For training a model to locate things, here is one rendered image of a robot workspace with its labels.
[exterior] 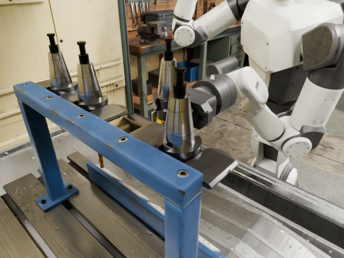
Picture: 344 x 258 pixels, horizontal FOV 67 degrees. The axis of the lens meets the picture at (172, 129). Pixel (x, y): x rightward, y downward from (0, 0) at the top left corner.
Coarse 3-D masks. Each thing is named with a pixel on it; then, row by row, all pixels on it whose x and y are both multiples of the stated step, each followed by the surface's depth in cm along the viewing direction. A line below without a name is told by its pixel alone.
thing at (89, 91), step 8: (80, 64) 44; (88, 64) 45; (80, 72) 45; (88, 72) 45; (80, 80) 46; (88, 80) 46; (96, 80) 47; (80, 88) 46; (88, 88) 46; (96, 88) 47; (80, 96) 47; (88, 96) 47; (96, 96) 47
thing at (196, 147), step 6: (162, 138) 36; (198, 138) 36; (162, 144) 35; (198, 144) 35; (162, 150) 36; (168, 150) 34; (174, 150) 34; (180, 150) 34; (186, 150) 34; (192, 150) 34; (198, 150) 35; (174, 156) 34; (180, 156) 34; (186, 156) 34; (192, 156) 34
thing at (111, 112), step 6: (102, 108) 47; (108, 108) 47; (114, 108) 47; (120, 108) 47; (126, 108) 47; (96, 114) 45; (102, 114) 45; (108, 114) 45; (114, 114) 45; (120, 114) 45; (126, 114) 46; (108, 120) 43
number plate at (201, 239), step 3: (201, 237) 58; (201, 240) 53; (204, 240) 56; (204, 243) 52; (207, 243) 54; (207, 246) 52; (210, 246) 53; (213, 246) 55; (210, 249) 51; (213, 249) 52; (216, 249) 54
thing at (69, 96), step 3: (66, 93) 53; (69, 93) 53; (72, 93) 53; (75, 93) 53; (60, 96) 52; (63, 96) 52; (66, 96) 52; (69, 96) 52; (72, 96) 52; (66, 99) 50; (69, 99) 50; (72, 99) 50; (72, 102) 50
